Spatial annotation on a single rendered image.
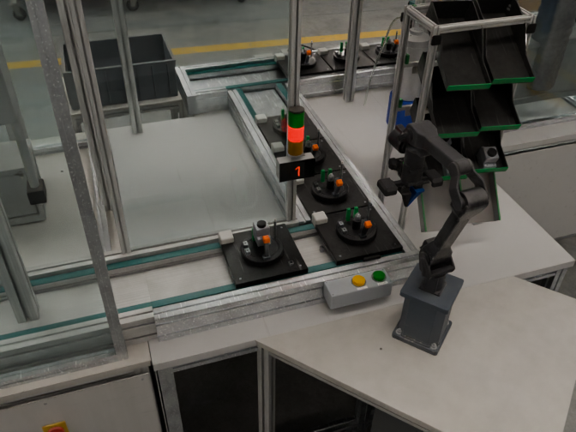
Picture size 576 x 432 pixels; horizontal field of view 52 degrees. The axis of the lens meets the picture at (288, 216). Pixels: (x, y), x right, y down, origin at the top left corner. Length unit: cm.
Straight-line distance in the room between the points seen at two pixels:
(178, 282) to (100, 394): 41
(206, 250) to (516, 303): 104
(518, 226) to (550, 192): 90
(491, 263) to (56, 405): 150
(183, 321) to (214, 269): 25
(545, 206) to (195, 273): 200
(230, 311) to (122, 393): 41
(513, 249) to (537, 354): 48
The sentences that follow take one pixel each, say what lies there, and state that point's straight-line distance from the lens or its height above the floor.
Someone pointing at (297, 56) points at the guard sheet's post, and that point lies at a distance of 179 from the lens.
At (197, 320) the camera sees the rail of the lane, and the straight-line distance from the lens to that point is 185.
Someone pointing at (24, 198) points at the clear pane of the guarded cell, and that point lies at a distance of 147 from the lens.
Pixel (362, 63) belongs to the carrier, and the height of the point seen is 97.
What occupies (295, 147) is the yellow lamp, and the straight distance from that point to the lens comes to 189.
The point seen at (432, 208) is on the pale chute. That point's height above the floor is 105.
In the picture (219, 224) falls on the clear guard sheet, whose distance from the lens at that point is 205.
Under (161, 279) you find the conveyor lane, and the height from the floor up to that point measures 92.
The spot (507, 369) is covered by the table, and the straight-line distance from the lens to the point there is 192.
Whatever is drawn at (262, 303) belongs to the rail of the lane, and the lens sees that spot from 187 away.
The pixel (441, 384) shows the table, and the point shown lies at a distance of 183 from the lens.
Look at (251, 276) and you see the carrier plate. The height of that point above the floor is 97.
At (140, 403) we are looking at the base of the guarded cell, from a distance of 201.
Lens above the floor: 230
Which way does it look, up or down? 39 degrees down
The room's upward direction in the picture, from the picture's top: 1 degrees clockwise
